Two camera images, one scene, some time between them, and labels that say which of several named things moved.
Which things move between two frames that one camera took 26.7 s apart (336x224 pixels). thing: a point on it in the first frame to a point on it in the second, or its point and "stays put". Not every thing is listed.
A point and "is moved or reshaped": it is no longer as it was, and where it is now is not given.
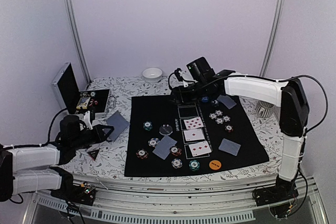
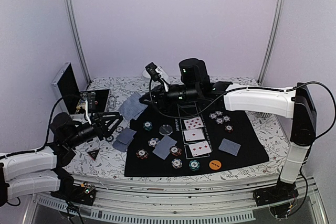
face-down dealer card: [163, 149] stays put
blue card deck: [119, 124] is moved or reshaped
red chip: [142, 153] stays put
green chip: [194, 165] stays put
